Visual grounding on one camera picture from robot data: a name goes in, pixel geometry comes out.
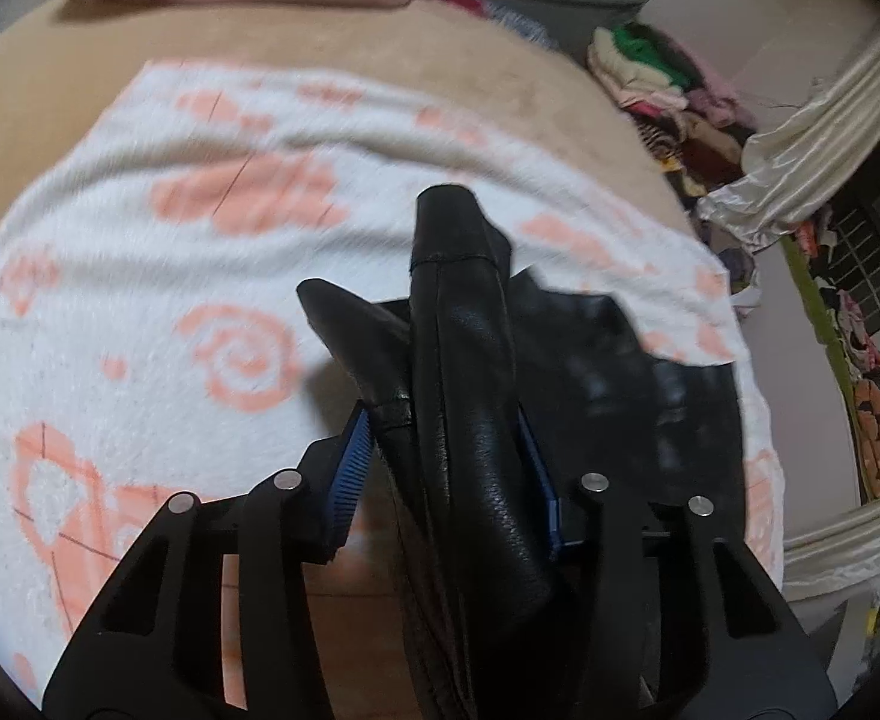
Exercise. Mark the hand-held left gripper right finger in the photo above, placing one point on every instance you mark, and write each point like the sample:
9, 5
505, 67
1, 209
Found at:
546, 499

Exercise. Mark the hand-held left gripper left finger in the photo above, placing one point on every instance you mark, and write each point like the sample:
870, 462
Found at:
350, 469

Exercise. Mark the black leather pants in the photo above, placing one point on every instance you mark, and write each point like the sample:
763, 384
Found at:
477, 420

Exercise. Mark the heap of colourful clothes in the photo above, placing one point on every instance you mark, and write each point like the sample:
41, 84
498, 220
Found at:
879, 405

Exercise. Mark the pile of folded clothes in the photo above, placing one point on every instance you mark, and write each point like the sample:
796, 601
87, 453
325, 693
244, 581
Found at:
657, 97

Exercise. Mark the white blanket with orange print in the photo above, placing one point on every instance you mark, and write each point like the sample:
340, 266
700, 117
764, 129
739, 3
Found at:
147, 300

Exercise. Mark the green strip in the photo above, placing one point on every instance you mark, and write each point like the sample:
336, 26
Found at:
823, 330

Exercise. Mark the dark window grille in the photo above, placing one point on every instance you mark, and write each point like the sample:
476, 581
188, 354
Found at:
871, 255

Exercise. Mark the cream satin curtain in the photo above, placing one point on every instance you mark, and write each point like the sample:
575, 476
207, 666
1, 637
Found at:
808, 165

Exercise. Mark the tan plush bed cover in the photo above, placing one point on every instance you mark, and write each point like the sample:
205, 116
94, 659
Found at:
320, 37

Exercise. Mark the red patterned cloth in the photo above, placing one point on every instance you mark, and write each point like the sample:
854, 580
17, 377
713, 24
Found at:
477, 4

